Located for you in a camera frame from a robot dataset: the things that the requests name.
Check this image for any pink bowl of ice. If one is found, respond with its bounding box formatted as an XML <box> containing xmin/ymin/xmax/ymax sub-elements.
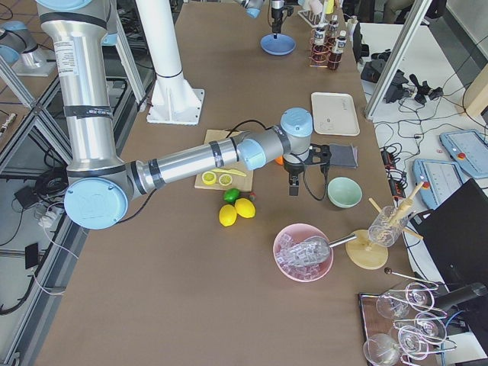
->
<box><xmin>273</xmin><ymin>223</ymin><xmax>333</xmax><ymax>282</ymax></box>

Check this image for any cream rabbit tray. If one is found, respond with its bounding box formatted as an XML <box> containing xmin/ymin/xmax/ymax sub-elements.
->
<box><xmin>311</xmin><ymin>91</ymin><xmax>360</xmax><ymax>136</ymax></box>

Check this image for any lemon slice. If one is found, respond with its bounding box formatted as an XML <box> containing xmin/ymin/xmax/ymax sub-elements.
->
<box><xmin>218</xmin><ymin>173</ymin><xmax>233</xmax><ymax>187</ymax></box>

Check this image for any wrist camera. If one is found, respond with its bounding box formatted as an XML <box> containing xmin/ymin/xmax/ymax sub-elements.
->
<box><xmin>307</xmin><ymin>143</ymin><xmax>332</xmax><ymax>168</ymax></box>

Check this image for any tea bottle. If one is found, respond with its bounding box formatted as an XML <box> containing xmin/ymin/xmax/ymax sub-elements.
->
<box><xmin>326</xmin><ymin>14</ymin><xmax>339</xmax><ymax>44</ymax></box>
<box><xmin>311</xmin><ymin>23</ymin><xmax>328</xmax><ymax>65</ymax></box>

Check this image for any yellow plastic knife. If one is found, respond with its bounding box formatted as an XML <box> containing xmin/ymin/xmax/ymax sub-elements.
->
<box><xmin>213</xmin><ymin>168</ymin><xmax>247</xmax><ymax>177</ymax></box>

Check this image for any tea bottle side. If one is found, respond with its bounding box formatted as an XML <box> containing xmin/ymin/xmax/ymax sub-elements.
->
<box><xmin>327</xmin><ymin>30</ymin><xmax>347</xmax><ymax>70</ymax></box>

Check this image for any tea bottle top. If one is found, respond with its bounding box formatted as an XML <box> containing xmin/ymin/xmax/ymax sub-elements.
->
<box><xmin>326</xmin><ymin>14</ymin><xmax>339</xmax><ymax>44</ymax></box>

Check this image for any clear glass on stand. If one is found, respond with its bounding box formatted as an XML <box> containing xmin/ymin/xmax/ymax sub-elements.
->
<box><xmin>368</xmin><ymin>206</ymin><xmax>408</xmax><ymax>247</ymax></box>

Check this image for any copper wire bottle rack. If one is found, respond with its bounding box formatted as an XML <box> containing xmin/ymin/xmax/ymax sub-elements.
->
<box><xmin>309</xmin><ymin>25</ymin><xmax>347</xmax><ymax>70</ymax></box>

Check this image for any black monitor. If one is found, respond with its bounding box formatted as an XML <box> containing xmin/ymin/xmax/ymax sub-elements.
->
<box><xmin>411</xmin><ymin>178</ymin><xmax>487</xmax><ymax>285</ymax></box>

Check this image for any yellow lemon upper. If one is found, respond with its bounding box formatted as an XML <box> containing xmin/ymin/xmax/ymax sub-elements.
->
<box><xmin>234</xmin><ymin>198</ymin><xmax>256</xmax><ymax>218</ymax></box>

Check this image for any green lime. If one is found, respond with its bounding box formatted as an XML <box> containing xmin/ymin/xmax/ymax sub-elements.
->
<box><xmin>223</xmin><ymin>188</ymin><xmax>241</xmax><ymax>204</ymax></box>

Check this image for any yellow lemon lower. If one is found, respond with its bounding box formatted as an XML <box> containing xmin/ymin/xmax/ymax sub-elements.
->
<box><xmin>218</xmin><ymin>204</ymin><xmax>237</xmax><ymax>227</ymax></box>

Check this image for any green bowl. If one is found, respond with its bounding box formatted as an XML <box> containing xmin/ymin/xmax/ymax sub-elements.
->
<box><xmin>327</xmin><ymin>177</ymin><xmax>363</xmax><ymax>208</ymax></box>

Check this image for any grey folded cloth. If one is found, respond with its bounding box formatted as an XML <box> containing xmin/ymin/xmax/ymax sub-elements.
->
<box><xmin>329</xmin><ymin>143</ymin><xmax>358</xmax><ymax>169</ymax></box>

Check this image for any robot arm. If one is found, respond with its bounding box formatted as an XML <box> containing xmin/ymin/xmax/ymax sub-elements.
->
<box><xmin>37</xmin><ymin>1</ymin><xmax>313</xmax><ymax>230</ymax></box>
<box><xmin>235</xmin><ymin>0</ymin><xmax>285</xmax><ymax>39</ymax></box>

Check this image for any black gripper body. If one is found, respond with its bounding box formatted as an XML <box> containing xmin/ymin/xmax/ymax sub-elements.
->
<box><xmin>270</xmin><ymin>0</ymin><xmax>284</xmax><ymax>25</ymax></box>
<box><xmin>283</xmin><ymin>154</ymin><xmax>305</xmax><ymax>184</ymax></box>

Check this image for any blue teach pendant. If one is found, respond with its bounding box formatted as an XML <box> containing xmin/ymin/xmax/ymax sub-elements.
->
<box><xmin>439</xmin><ymin>130</ymin><xmax>488</xmax><ymax>178</ymax></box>
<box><xmin>412</xmin><ymin>159</ymin><xmax>467</xmax><ymax>209</ymax></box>

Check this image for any wine glass rack tray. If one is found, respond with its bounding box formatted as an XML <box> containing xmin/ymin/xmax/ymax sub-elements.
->
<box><xmin>362</xmin><ymin>267</ymin><xmax>458</xmax><ymax>365</ymax></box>

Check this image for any yellow lemon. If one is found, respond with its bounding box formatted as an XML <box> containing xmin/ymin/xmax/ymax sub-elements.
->
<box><xmin>234</xmin><ymin>198</ymin><xmax>256</xmax><ymax>218</ymax></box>
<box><xmin>218</xmin><ymin>204</ymin><xmax>237</xmax><ymax>227</ymax></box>

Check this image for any blue plate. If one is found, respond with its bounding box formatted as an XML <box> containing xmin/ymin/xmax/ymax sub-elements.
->
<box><xmin>260</xmin><ymin>34</ymin><xmax>296</xmax><ymax>56</ymax></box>

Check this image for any lemon half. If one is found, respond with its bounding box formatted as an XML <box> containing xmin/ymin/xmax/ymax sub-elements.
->
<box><xmin>201</xmin><ymin>171</ymin><xmax>218</xmax><ymax>186</ymax></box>

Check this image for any metal ice scoop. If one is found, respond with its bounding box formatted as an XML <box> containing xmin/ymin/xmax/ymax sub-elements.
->
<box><xmin>294</xmin><ymin>234</ymin><xmax>357</xmax><ymax>266</ymax></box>

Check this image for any wooden cup tree stand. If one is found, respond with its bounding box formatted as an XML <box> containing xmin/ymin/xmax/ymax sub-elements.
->
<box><xmin>345</xmin><ymin>181</ymin><xmax>424</xmax><ymax>270</ymax></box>

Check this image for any tea bottle front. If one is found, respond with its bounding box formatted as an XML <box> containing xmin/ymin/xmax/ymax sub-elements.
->
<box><xmin>311</xmin><ymin>23</ymin><xmax>328</xmax><ymax>65</ymax></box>

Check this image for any wooden cutting board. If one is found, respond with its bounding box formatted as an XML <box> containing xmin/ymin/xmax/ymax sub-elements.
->
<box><xmin>194</xmin><ymin>130</ymin><xmax>253</xmax><ymax>192</ymax></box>

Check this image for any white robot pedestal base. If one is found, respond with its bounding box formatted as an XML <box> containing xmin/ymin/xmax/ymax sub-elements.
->
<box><xmin>138</xmin><ymin>1</ymin><xmax>204</xmax><ymax>126</ymax></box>

